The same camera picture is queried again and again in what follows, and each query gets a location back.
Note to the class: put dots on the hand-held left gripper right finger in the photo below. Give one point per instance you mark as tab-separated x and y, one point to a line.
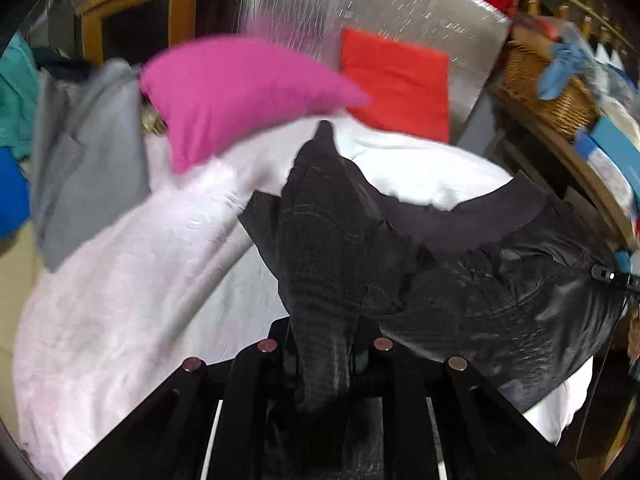
395	375

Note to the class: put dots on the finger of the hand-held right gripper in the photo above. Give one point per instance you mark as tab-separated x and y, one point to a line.
612	276

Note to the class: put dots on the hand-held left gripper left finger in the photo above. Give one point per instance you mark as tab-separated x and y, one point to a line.
260	375

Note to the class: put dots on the black quilted jacket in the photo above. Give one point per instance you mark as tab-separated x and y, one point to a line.
325	240

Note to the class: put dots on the blue box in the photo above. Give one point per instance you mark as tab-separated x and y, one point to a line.
617	145

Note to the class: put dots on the white pink blanket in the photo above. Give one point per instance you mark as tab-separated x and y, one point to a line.
150	280

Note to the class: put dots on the wicker basket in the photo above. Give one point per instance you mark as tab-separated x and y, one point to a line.
545	95

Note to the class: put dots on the light blue cloth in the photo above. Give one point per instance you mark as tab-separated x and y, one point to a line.
560	70

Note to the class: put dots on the beige sofa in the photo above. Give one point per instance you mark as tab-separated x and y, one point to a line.
10	280

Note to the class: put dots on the grey garment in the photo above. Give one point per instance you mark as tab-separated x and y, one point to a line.
90	160

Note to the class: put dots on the magenta pillow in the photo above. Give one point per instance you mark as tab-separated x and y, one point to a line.
235	95

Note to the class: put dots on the red cushion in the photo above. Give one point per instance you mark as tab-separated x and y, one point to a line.
400	80

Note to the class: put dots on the blue jacket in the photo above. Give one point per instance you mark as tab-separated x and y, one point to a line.
12	195

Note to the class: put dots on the teal shirt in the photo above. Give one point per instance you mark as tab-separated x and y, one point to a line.
17	100

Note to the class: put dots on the silver insulation sheet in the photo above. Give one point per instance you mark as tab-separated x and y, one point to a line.
320	0

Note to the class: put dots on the wooden cabinet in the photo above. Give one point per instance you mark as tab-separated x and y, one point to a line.
135	15

